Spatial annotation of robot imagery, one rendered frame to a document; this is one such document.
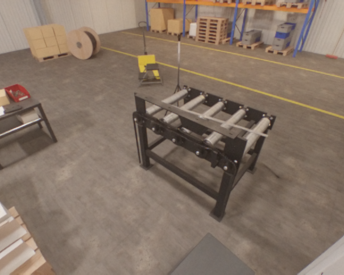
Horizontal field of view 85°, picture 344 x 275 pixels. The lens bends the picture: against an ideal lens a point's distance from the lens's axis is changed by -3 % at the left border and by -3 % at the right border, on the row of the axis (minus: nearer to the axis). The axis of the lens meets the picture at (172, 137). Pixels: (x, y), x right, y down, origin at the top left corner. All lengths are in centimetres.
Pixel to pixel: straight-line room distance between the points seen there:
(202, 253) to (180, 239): 96
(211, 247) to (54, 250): 170
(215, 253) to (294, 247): 136
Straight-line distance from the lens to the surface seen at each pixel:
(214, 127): 168
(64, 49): 899
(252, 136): 212
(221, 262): 138
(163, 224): 239
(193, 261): 135
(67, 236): 258
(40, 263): 222
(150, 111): 242
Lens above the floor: 212
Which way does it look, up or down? 38 degrees down
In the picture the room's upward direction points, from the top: straight up
